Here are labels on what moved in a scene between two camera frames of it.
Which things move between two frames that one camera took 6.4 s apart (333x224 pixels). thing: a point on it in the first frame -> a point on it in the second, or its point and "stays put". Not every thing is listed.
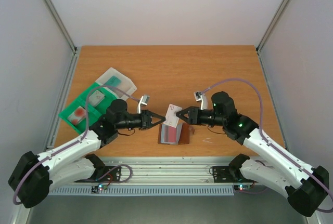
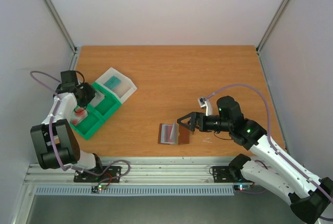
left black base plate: (103, 174) stays put
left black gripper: (146, 119) -> (92, 92)
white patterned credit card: (171, 119) -> (99, 97)
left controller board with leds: (96, 188) stays put
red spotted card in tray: (78, 116) stays put
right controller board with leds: (242, 187) stays put
